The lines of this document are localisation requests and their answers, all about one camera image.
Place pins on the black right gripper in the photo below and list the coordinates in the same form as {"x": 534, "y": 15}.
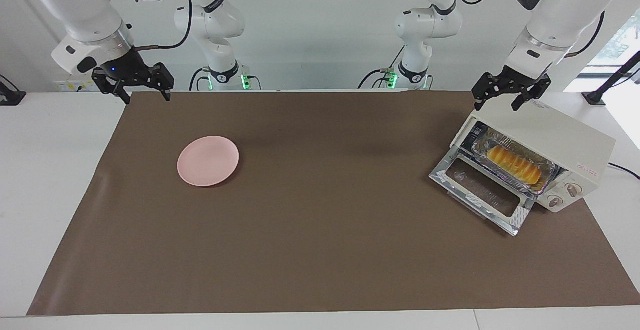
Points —
{"x": 125, "y": 68}

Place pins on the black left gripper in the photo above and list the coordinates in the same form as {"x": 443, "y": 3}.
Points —
{"x": 515, "y": 81}

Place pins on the aluminium foil tray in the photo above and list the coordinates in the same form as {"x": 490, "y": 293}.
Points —
{"x": 480, "y": 140}

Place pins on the golden sliced bread loaf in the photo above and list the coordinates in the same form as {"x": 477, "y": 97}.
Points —
{"x": 515, "y": 165}

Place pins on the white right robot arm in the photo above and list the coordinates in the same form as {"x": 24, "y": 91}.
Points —
{"x": 75, "y": 0}

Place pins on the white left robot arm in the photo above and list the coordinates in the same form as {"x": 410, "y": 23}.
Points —
{"x": 565, "y": 5}

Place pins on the cream toaster oven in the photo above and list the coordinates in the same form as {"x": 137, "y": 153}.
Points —
{"x": 560, "y": 135}

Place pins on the glass oven door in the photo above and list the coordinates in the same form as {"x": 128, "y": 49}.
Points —
{"x": 480, "y": 190}

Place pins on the oven knob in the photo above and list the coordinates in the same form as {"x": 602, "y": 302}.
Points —
{"x": 555, "y": 200}
{"x": 573, "y": 189}

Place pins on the long black pole stand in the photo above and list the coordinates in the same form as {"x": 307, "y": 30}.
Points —
{"x": 612, "y": 78}

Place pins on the pink round plate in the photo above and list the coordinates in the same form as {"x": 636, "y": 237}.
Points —
{"x": 208, "y": 161}

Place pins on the short black clamp stand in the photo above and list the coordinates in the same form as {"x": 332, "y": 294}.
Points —
{"x": 11, "y": 98}

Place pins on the brown table mat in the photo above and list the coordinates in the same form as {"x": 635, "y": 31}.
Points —
{"x": 325, "y": 245}

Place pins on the white wall socket box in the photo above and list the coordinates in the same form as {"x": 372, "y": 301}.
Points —
{"x": 67, "y": 86}

